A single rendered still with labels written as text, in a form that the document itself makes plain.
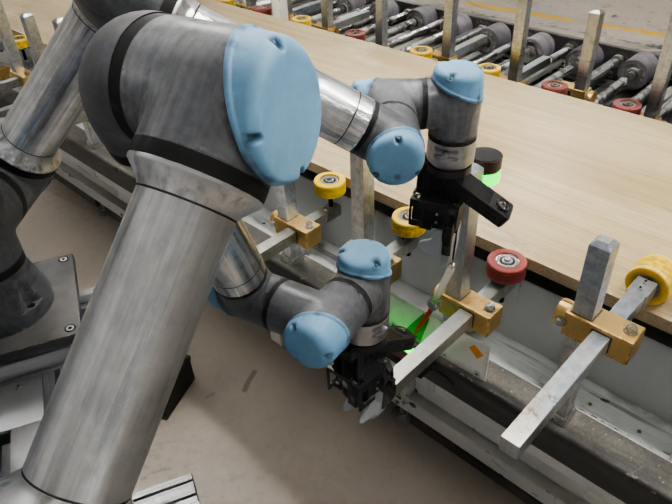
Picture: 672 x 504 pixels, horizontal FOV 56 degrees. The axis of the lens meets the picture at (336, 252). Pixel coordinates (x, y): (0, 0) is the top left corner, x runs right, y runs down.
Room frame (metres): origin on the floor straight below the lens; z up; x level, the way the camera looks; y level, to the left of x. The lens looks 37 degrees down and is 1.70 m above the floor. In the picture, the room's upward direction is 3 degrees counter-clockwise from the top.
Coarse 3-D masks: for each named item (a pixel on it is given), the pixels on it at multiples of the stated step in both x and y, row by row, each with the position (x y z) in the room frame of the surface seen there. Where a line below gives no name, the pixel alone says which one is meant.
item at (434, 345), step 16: (496, 288) 0.97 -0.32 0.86; (512, 288) 1.00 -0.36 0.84; (448, 320) 0.88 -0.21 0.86; (464, 320) 0.88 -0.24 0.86; (432, 336) 0.84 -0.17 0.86; (448, 336) 0.84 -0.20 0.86; (416, 352) 0.80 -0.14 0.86; (432, 352) 0.80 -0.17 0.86; (400, 368) 0.77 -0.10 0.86; (416, 368) 0.77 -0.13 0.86; (400, 384) 0.74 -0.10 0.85
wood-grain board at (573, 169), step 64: (64, 0) 3.15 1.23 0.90; (320, 64) 2.15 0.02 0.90; (384, 64) 2.12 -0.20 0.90; (512, 128) 1.59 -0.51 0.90; (576, 128) 1.57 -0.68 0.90; (640, 128) 1.56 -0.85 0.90; (384, 192) 1.29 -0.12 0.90; (512, 192) 1.26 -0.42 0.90; (576, 192) 1.25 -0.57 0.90; (640, 192) 1.24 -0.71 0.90; (576, 256) 1.01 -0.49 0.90; (640, 256) 1.00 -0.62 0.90
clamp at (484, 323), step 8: (432, 296) 0.96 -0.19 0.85; (448, 296) 0.94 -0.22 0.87; (464, 296) 0.94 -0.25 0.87; (472, 296) 0.94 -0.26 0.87; (480, 296) 0.94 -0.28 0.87; (448, 304) 0.94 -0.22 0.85; (456, 304) 0.92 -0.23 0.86; (464, 304) 0.91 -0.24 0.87; (472, 304) 0.91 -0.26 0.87; (480, 304) 0.91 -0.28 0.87; (496, 304) 0.91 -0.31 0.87; (448, 312) 0.93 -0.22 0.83; (472, 312) 0.90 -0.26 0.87; (480, 312) 0.89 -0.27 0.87; (488, 312) 0.89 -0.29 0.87; (496, 312) 0.89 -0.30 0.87; (480, 320) 0.88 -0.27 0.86; (488, 320) 0.87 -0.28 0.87; (496, 320) 0.89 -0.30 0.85; (472, 328) 0.89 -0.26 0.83; (480, 328) 0.88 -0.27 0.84; (488, 328) 0.87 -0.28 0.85
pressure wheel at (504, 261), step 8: (488, 256) 1.02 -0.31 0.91; (496, 256) 1.02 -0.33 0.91; (504, 256) 1.02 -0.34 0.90; (512, 256) 1.01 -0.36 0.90; (520, 256) 1.01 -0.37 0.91; (488, 264) 0.99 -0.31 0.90; (496, 264) 0.99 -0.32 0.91; (504, 264) 0.99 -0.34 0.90; (512, 264) 0.99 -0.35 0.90; (520, 264) 0.98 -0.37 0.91; (488, 272) 0.99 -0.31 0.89; (496, 272) 0.97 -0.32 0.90; (504, 272) 0.96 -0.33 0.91; (512, 272) 0.96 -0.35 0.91; (520, 272) 0.97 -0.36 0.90; (496, 280) 0.97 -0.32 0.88; (504, 280) 0.96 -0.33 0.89; (512, 280) 0.96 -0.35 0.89; (520, 280) 0.97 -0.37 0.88
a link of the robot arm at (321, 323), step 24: (288, 288) 0.64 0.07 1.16; (312, 288) 0.65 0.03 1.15; (336, 288) 0.64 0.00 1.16; (360, 288) 0.65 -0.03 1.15; (288, 312) 0.61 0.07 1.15; (312, 312) 0.59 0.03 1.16; (336, 312) 0.60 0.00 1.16; (360, 312) 0.62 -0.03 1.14; (288, 336) 0.58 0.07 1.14; (312, 336) 0.56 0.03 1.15; (336, 336) 0.57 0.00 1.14; (312, 360) 0.56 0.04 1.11
